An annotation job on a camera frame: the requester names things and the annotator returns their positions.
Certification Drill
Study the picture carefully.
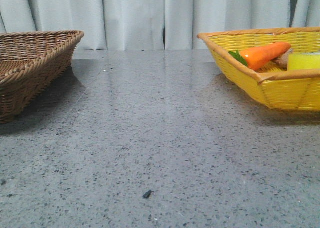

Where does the brown wicker basket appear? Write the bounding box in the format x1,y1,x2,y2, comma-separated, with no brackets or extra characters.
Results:
0,30,84,123

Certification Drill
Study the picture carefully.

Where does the brown ginger root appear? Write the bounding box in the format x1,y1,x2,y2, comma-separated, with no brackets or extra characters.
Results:
274,48,294,68

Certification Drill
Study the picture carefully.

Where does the yellow tape roll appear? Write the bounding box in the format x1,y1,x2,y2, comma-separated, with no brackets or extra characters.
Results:
287,52,320,71

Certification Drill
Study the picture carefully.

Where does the orange toy carrot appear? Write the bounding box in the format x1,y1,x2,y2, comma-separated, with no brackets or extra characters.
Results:
229,42,291,71

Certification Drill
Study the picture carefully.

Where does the small black debris piece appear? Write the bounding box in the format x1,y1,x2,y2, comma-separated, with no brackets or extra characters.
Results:
142,189,153,199

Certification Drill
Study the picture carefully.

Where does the white curtain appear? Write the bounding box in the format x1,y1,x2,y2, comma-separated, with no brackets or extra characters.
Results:
0,0,320,50

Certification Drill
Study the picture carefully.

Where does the yellow wicker basket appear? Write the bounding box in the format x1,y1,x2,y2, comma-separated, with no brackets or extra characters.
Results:
198,27,320,111

